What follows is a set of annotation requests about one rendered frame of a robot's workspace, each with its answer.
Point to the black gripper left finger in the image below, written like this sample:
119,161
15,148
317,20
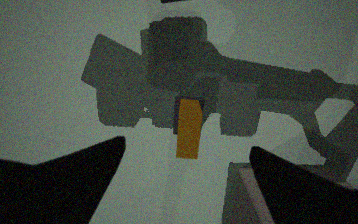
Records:
65,190

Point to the orange rectangular block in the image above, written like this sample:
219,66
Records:
189,129

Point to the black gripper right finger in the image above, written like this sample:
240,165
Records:
296,196

